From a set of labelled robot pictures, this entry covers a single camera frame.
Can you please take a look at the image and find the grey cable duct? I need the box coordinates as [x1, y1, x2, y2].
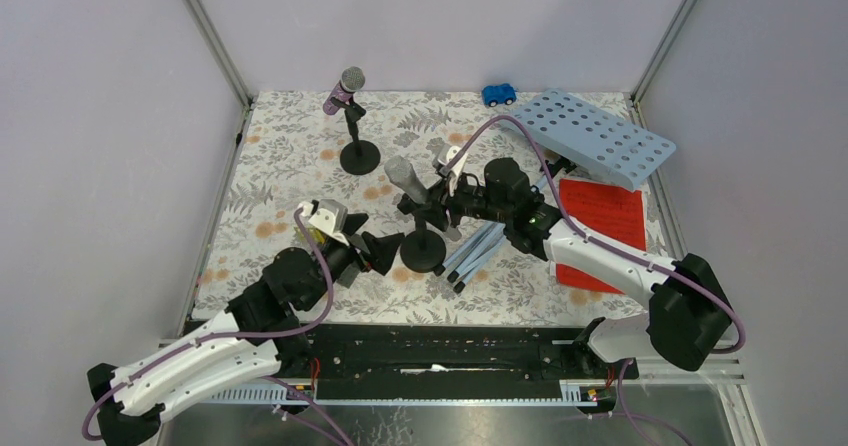
[170, 379, 607, 408]

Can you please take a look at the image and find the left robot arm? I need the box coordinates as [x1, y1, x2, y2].
[82, 205, 404, 445]

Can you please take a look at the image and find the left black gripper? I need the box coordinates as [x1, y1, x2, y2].
[302, 213, 405, 311]

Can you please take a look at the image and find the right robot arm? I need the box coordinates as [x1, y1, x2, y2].
[419, 158, 732, 378]

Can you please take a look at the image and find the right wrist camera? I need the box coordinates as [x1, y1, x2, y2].
[433, 144, 467, 196]

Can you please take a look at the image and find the silver microphone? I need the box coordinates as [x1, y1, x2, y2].
[384, 156, 462, 241]

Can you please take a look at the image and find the light blue music stand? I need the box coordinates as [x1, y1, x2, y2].
[433, 87, 678, 295]

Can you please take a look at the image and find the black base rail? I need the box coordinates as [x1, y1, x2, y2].
[275, 324, 639, 390]

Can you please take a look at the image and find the orange toy block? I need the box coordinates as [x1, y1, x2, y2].
[309, 230, 327, 245]

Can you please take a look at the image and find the blue toy car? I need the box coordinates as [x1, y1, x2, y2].
[481, 83, 517, 107]

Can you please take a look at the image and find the red sheet music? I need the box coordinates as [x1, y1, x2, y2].
[555, 177, 648, 295]

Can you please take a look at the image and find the purple glitter microphone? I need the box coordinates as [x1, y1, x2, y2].
[322, 66, 366, 116]

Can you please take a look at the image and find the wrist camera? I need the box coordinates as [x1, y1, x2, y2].
[433, 144, 467, 196]
[298, 199, 350, 246]

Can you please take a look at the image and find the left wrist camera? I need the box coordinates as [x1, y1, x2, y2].
[298, 199, 350, 246]

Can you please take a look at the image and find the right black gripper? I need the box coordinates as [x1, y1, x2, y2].
[412, 168, 511, 233]

